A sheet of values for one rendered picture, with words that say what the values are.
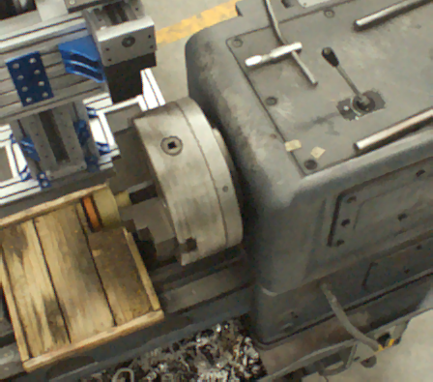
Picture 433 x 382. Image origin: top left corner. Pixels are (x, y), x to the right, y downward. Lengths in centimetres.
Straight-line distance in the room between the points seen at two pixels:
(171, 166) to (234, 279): 38
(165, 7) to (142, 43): 167
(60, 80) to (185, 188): 71
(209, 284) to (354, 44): 59
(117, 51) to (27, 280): 56
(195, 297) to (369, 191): 45
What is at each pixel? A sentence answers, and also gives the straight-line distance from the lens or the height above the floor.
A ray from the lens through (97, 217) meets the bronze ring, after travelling 132.
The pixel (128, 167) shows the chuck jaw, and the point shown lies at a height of 115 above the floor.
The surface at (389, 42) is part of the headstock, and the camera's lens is 139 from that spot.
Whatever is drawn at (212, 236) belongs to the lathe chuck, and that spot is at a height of 111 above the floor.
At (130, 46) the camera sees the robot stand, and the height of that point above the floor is 107.
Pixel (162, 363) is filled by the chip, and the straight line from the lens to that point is 177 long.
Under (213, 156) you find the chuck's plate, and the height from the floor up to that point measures 122.
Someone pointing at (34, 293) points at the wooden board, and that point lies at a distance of 152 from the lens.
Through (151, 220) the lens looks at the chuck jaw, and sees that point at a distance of 129.
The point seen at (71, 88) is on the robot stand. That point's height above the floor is 86.
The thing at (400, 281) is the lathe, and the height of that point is 57.
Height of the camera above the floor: 223
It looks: 55 degrees down
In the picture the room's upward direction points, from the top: 3 degrees counter-clockwise
